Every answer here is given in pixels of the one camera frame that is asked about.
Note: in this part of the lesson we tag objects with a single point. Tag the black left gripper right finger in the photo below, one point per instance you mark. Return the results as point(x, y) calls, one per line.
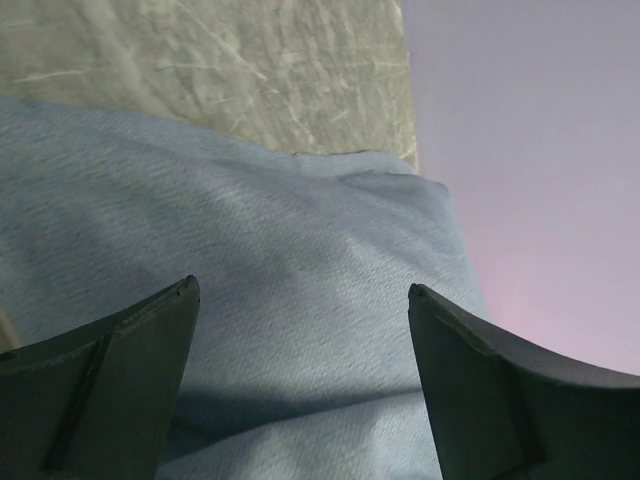
point(502, 407)

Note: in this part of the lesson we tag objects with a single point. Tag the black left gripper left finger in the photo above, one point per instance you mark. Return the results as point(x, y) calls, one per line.
point(96, 402)

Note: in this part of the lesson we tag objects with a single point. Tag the blue-grey fabric pillowcase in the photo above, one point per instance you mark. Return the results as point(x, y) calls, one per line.
point(302, 364)

